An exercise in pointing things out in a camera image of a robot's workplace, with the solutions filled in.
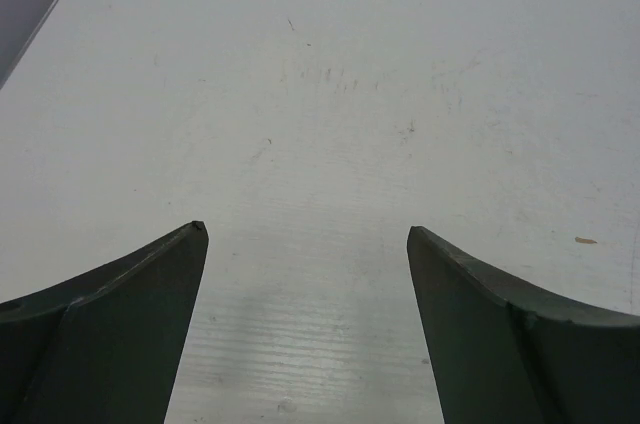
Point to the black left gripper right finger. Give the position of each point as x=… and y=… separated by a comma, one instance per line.
x=504, y=350

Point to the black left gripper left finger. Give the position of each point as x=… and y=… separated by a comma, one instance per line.
x=104, y=346

